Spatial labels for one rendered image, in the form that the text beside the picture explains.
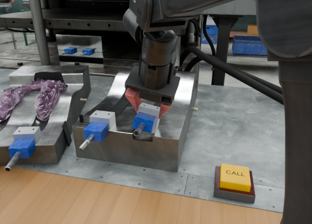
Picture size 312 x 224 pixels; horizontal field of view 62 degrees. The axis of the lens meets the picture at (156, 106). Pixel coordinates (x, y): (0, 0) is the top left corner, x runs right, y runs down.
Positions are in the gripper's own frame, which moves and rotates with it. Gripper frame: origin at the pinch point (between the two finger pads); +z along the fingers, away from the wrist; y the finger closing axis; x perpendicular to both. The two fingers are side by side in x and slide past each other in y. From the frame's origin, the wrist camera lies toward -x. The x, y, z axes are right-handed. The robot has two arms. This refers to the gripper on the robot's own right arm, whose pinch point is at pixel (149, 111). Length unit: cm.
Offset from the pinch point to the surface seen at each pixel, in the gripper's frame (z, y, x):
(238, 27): 257, -82, -611
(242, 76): 17, -26, -48
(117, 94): 13.5, 14.0, -16.2
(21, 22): 35, 93, -73
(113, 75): 43, 33, -59
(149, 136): 7.5, -1.0, 1.1
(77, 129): 7.7, 15.9, 4.9
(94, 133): 4.1, 10.2, 7.1
